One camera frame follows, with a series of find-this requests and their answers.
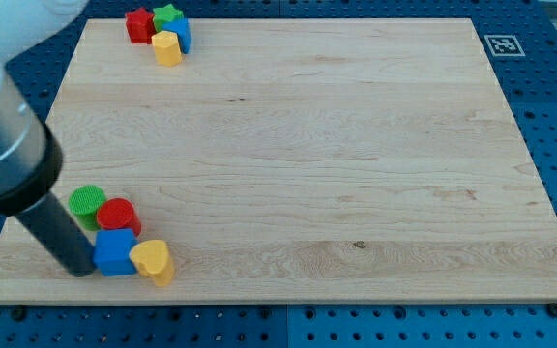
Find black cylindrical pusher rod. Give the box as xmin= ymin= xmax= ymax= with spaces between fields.
xmin=15 ymin=192 xmax=96 ymax=277

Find yellow heart block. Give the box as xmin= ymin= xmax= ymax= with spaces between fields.
xmin=129 ymin=240 xmax=176 ymax=287

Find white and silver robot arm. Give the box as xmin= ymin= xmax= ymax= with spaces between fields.
xmin=0 ymin=0 xmax=96 ymax=277

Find green cylinder block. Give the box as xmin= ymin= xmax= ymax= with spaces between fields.
xmin=68 ymin=185 xmax=106 ymax=231

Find red cylinder block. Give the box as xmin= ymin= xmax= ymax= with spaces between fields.
xmin=96 ymin=198 xmax=142 ymax=237

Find blue cube block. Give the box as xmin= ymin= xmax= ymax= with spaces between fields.
xmin=93 ymin=228 xmax=137 ymax=276

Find yellow hexagon block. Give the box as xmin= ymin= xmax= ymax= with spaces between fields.
xmin=151 ymin=31 xmax=183 ymax=67

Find red star block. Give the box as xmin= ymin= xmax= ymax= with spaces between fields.
xmin=125 ymin=7 xmax=156 ymax=44

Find green star block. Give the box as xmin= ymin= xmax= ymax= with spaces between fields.
xmin=153 ymin=4 xmax=185 ymax=32

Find blue block near stars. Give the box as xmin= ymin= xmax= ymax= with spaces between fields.
xmin=162 ymin=18 xmax=192 ymax=54

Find light wooden board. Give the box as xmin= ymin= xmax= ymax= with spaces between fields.
xmin=0 ymin=18 xmax=557 ymax=305

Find white fiducial marker tag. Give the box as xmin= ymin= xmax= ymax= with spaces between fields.
xmin=484 ymin=34 xmax=525 ymax=57

